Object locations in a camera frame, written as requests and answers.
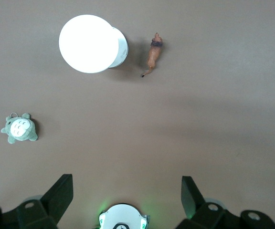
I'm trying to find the brown lion statue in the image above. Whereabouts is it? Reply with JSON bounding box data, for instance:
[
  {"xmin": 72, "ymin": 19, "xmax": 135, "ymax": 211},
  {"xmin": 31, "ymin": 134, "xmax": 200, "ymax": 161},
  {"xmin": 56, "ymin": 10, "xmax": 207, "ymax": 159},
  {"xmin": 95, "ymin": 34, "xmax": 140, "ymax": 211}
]
[{"xmin": 140, "ymin": 32, "xmax": 165, "ymax": 78}]

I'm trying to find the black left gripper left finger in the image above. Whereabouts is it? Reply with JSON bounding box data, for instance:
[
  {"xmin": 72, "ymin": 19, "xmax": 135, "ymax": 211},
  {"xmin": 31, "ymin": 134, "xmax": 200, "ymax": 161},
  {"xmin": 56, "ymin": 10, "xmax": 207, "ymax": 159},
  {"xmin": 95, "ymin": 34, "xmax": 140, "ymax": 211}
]
[{"xmin": 1, "ymin": 174, "xmax": 74, "ymax": 229}]

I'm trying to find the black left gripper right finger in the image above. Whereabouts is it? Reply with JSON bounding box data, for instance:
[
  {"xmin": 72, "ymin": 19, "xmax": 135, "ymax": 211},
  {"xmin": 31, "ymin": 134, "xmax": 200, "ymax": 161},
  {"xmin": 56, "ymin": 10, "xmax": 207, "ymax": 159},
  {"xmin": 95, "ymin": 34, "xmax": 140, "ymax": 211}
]
[{"xmin": 175, "ymin": 176, "xmax": 243, "ymax": 229}]

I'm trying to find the white round plate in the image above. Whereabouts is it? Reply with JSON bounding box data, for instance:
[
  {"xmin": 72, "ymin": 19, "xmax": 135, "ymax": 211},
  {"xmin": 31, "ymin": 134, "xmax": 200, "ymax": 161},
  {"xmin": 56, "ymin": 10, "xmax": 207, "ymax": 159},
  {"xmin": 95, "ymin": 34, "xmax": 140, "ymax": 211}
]
[{"xmin": 58, "ymin": 14, "xmax": 130, "ymax": 74}]

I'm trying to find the grey green plush keychain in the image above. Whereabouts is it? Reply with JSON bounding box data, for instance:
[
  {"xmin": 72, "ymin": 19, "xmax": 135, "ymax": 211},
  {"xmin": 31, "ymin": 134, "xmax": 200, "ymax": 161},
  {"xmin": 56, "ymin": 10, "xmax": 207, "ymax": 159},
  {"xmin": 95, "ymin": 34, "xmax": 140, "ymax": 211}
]
[{"xmin": 0, "ymin": 112, "xmax": 39, "ymax": 145}]

